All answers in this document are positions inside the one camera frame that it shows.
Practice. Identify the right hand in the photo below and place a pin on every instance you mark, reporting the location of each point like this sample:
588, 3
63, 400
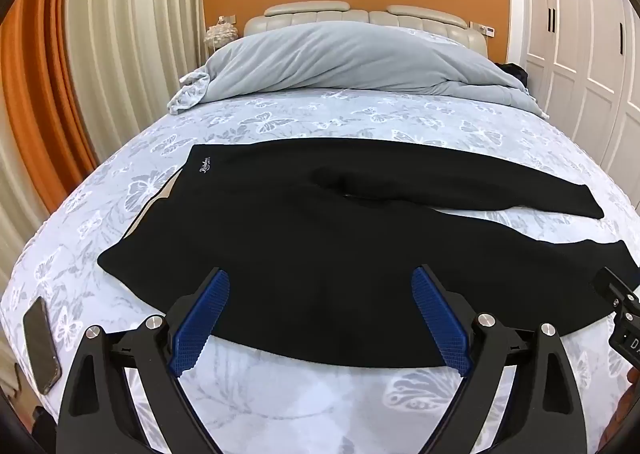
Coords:
626, 401

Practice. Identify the beige leather headboard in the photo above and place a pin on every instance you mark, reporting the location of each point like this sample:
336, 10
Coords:
400, 16

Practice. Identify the butterfly print bed sheet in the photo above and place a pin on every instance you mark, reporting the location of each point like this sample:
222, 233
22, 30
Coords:
254, 401

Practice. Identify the black smartphone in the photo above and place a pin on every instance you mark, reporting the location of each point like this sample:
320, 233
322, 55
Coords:
42, 355

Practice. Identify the black item beside bed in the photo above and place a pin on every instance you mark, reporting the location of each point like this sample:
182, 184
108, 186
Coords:
515, 73

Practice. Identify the black pants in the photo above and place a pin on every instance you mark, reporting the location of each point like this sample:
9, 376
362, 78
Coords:
320, 237

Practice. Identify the wall switch panel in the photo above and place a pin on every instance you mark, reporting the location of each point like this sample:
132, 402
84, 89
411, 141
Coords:
485, 30

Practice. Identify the grey duvet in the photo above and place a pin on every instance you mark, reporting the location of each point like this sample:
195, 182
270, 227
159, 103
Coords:
350, 55

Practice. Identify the orange curtain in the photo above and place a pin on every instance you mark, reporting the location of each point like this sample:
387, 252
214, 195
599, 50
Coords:
41, 100

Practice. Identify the white bedside lamp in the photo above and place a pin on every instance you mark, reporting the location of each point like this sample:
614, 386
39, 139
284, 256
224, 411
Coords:
221, 33

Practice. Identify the cream curtain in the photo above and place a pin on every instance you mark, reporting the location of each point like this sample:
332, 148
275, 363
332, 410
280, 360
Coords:
126, 58

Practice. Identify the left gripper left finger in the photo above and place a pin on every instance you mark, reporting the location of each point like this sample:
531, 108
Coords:
98, 413

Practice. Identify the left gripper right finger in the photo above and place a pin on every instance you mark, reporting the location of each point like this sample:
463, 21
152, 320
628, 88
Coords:
543, 413

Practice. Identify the white wardrobe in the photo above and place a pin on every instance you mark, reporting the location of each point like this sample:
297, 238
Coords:
582, 60

